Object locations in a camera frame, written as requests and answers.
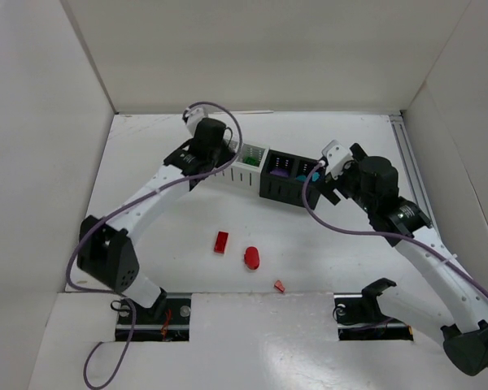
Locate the purple cable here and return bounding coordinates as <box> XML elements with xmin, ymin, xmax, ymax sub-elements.
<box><xmin>302</xmin><ymin>160</ymin><xmax>488</xmax><ymax>316</ymax></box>
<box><xmin>66</xmin><ymin>101</ymin><xmax>243</xmax><ymax>389</ymax></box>

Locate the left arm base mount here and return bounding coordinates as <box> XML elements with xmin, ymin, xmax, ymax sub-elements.
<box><xmin>111</xmin><ymin>293</ymin><xmax>192</xmax><ymax>342</ymax></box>

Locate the purple oval lego piece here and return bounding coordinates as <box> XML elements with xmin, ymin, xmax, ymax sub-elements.
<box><xmin>270</xmin><ymin>168</ymin><xmax>290</xmax><ymax>178</ymax></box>

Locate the red oval lego piece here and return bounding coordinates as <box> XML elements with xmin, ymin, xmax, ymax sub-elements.
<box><xmin>244</xmin><ymin>246</ymin><xmax>260</xmax><ymax>271</ymax></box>

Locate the green notched lego brick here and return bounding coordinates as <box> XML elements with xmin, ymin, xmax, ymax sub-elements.
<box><xmin>243</xmin><ymin>157</ymin><xmax>259</xmax><ymax>167</ymax></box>

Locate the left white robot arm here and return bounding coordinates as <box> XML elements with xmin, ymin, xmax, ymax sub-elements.
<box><xmin>76</xmin><ymin>118</ymin><xmax>236</xmax><ymax>311</ymax></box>

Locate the white double container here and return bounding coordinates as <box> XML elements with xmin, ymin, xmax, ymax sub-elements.
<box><xmin>209</xmin><ymin>142</ymin><xmax>269</xmax><ymax>194</ymax></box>

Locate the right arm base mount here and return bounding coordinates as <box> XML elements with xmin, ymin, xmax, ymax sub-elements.
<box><xmin>333</xmin><ymin>278</ymin><xmax>414</xmax><ymax>341</ymax></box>

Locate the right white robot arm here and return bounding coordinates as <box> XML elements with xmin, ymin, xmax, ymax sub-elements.
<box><xmin>316</xmin><ymin>141</ymin><xmax>488</xmax><ymax>376</ymax></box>

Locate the small red lego piece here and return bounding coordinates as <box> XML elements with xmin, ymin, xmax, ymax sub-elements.
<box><xmin>273</xmin><ymin>280</ymin><xmax>285</xmax><ymax>293</ymax></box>

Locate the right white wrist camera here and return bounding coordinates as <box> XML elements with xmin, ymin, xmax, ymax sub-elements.
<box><xmin>322</xmin><ymin>140</ymin><xmax>353</xmax><ymax>180</ymax></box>

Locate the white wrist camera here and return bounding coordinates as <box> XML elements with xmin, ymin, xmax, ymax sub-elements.
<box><xmin>182</xmin><ymin>106</ymin><xmax>208</xmax><ymax>136</ymax></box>
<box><xmin>322</xmin><ymin>140</ymin><xmax>353</xmax><ymax>180</ymax></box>

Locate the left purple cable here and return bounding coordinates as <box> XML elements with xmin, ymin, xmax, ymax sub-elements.
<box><xmin>66</xmin><ymin>101</ymin><xmax>243</xmax><ymax>389</ymax></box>

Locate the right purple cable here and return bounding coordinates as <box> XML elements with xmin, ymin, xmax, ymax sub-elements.
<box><xmin>302</xmin><ymin>160</ymin><xmax>488</xmax><ymax>316</ymax></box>

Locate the black double container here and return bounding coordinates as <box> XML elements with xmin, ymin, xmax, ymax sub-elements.
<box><xmin>259</xmin><ymin>149</ymin><xmax>325</xmax><ymax>210</ymax></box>

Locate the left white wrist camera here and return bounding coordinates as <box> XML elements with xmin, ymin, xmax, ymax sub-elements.
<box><xmin>182</xmin><ymin>106</ymin><xmax>208</xmax><ymax>136</ymax></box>

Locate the red rectangular lego brick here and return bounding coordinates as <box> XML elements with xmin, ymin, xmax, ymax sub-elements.
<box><xmin>213</xmin><ymin>231</ymin><xmax>229</xmax><ymax>254</ymax></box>

